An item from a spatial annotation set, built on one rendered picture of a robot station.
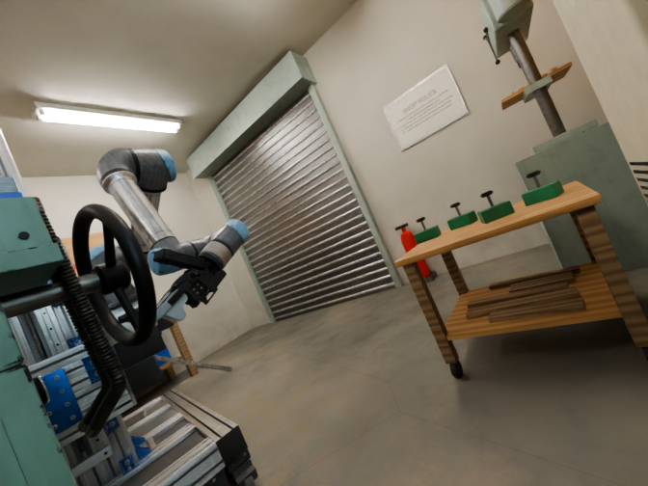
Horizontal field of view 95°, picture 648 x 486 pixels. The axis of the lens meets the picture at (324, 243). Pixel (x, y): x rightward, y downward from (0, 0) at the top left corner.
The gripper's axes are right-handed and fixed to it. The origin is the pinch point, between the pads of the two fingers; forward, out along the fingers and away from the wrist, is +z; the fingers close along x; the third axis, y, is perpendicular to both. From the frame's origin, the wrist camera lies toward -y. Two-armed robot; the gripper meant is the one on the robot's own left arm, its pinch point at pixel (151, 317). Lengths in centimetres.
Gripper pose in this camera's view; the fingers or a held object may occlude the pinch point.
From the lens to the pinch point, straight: 78.6
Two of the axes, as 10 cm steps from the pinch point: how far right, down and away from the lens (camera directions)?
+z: -3.2, 6.5, -6.8
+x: -7.5, 2.6, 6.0
